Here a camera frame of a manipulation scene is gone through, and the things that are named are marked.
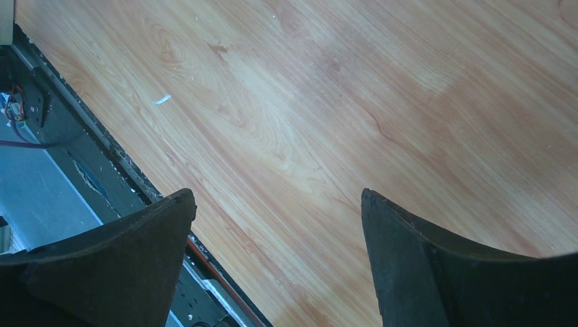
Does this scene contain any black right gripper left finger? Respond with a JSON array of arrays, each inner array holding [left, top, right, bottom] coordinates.
[[1, 189, 196, 326]]

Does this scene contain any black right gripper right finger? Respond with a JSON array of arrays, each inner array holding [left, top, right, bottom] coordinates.
[[361, 189, 577, 326]]

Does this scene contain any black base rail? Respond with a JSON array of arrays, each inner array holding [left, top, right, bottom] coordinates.
[[1, 25, 269, 326]]

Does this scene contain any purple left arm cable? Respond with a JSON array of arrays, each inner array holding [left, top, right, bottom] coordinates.
[[0, 138, 50, 151]]

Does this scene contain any small white wire scrap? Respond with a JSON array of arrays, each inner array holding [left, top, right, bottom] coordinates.
[[153, 94, 172, 105]]

